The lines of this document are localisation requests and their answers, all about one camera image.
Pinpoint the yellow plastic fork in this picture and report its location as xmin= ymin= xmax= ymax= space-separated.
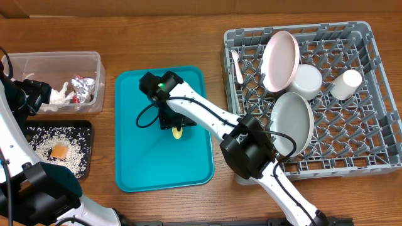
xmin=172 ymin=127 xmax=183 ymax=139

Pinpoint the white napkin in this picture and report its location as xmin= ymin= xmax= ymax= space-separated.
xmin=40 ymin=82 xmax=75 ymax=112

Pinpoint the small red wrapper piece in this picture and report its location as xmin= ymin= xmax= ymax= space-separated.
xmin=72 ymin=95 xmax=80 ymax=104

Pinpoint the silver red wrapper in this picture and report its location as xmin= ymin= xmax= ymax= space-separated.
xmin=71 ymin=75 xmax=95 ymax=103

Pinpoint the orange food cube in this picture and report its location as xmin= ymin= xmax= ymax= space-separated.
xmin=50 ymin=144 xmax=68 ymax=159

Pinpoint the grey round plate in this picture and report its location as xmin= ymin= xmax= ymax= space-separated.
xmin=269 ymin=92 xmax=314 ymax=157

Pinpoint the large white plate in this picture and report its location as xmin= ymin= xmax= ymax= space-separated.
xmin=261 ymin=31 xmax=300 ymax=93

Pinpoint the small grey bowl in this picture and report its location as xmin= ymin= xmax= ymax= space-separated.
xmin=285 ymin=64 xmax=322 ymax=100

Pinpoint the white upturned cup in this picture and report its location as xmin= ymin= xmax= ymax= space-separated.
xmin=330 ymin=70 xmax=362 ymax=100

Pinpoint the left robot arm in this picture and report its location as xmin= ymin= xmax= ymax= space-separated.
xmin=1 ymin=60 xmax=132 ymax=225

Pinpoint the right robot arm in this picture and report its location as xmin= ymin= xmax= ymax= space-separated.
xmin=139 ymin=71 xmax=329 ymax=226

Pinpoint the grey dishwasher rack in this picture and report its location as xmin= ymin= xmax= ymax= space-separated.
xmin=222 ymin=21 xmax=401 ymax=180

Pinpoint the teal serving tray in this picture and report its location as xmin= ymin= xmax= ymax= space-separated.
xmin=115 ymin=70 xmax=214 ymax=192

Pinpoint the clear plastic bin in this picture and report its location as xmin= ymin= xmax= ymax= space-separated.
xmin=1 ymin=51 xmax=106 ymax=114

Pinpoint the black plastic tray bin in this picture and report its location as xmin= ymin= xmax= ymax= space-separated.
xmin=23 ymin=119 xmax=94 ymax=180

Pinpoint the spilled white rice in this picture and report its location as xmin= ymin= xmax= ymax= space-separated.
xmin=26 ymin=126 xmax=92 ymax=178

